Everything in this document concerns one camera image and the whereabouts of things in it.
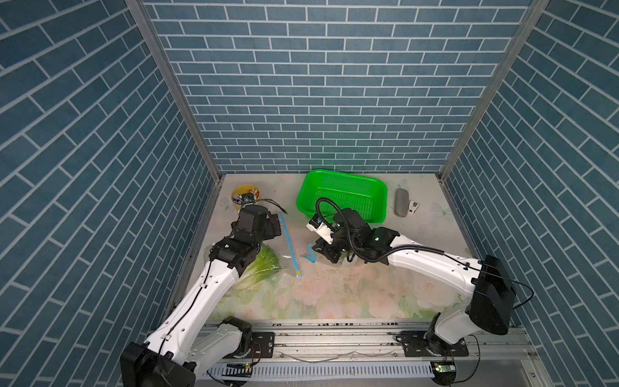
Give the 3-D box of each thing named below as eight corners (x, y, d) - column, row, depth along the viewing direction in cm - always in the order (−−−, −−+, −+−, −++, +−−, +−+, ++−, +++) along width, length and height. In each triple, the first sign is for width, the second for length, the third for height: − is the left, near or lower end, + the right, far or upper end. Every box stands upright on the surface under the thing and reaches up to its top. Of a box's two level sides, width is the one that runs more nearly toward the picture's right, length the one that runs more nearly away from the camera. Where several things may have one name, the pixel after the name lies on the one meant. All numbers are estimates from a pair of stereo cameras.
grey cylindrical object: (394, 215, 108) (395, 212, 106) (395, 190, 118) (396, 186, 116) (406, 218, 107) (408, 214, 105) (406, 192, 117) (408, 188, 115)
